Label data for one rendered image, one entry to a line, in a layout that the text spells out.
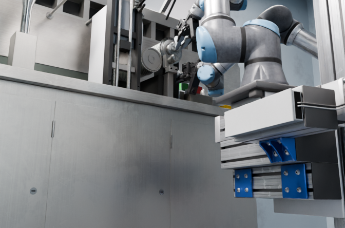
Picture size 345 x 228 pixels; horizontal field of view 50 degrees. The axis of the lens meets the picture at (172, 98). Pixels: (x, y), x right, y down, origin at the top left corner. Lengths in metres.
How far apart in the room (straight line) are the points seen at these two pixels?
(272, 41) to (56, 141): 0.77
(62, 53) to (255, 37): 1.16
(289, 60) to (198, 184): 3.45
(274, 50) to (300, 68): 3.78
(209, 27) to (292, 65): 3.73
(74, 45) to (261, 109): 1.39
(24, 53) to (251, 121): 1.08
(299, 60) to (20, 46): 3.87
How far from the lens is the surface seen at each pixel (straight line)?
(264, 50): 1.17
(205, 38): 1.16
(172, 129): 1.54
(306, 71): 5.01
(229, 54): 1.17
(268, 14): 1.63
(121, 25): 1.73
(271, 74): 1.14
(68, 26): 2.11
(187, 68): 1.88
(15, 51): 1.68
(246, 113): 0.92
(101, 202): 1.36
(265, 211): 4.30
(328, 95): 0.87
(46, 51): 2.01
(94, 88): 1.35
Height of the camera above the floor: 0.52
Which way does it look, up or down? 14 degrees up
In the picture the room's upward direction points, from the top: straight up
